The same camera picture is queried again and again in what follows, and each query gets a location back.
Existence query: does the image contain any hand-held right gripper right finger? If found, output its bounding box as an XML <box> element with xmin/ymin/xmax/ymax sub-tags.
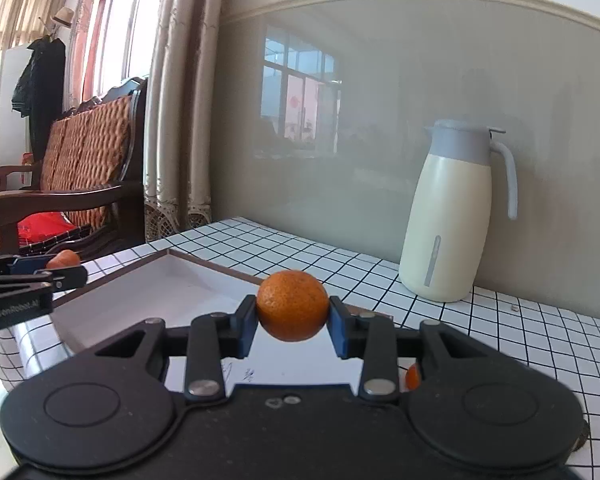
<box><xmin>329</xmin><ymin>296</ymin><xmax>487</xmax><ymax>404</ymax></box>

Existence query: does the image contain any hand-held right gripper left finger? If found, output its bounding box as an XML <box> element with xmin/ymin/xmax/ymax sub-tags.
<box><xmin>95</xmin><ymin>295</ymin><xmax>258</xmax><ymax>402</ymax></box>

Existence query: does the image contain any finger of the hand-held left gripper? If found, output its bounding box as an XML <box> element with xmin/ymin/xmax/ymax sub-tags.
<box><xmin>0</xmin><ymin>254</ymin><xmax>51</xmax><ymax>277</ymax></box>
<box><xmin>0</xmin><ymin>265</ymin><xmax>89</xmax><ymax>297</ymax></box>

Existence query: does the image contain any white tray with brown rim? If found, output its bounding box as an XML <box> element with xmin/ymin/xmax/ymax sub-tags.
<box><xmin>50</xmin><ymin>247</ymin><xmax>393</xmax><ymax>361</ymax></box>

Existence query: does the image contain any red plastic bag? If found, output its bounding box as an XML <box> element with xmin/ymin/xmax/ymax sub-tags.
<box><xmin>17</xmin><ymin>212</ymin><xmax>82</xmax><ymax>247</ymax></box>

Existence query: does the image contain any dark wooden sofa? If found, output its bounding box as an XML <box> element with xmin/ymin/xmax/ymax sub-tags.
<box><xmin>0</xmin><ymin>77</ymin><xmax>149</xmax><ymax>262</ymax></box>

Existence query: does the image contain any orange woven sofa cushion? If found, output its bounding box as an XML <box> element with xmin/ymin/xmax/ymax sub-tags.
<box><xmin>40</xmin><ymin>95</ymin><xmax>134</xmax><ymax>233</ymax></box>

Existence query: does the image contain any white cabinet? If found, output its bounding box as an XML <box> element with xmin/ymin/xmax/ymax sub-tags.
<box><xmin>0</xmin><ymin>45</ymin><xmax>34</xmax><ymax>167</ymax></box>

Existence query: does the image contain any cream and grey thermos jug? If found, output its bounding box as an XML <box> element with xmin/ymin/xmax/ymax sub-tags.
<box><xmin>399</xmin><ymin>119</ymin><xmax>520</xmax><ymax>304</ymax></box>

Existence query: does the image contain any white checked tablecloth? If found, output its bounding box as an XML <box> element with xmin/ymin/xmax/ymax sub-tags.
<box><xmin>0</xmin><ymin>217</ymin><xmax>600</xmax><ymax>480</ymax></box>

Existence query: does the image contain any black hanging coat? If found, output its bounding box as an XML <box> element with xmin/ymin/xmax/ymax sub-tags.
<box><xmin>11</xmin><ymin>36</ymin><xmax>67</xmax><ymax>162</ymax></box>

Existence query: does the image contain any beige embroidered curtain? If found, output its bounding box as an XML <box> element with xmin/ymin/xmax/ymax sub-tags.
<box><xmin>142</xmin><ymin>0</ymin><xmax>229</xmax><ymax>242</ymax></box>

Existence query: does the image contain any red framed window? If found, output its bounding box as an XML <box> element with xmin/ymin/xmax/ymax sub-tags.
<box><xmin>82</xmin><ymin>0</ymin><xmax>147</xmax><ymax>107</ymax></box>

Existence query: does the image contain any sheer striped curtain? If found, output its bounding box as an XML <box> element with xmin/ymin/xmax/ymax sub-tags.
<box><xmin>0</xmin><ymin>0</ymin><xmax>77</xmax><ymax>157</ymax></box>

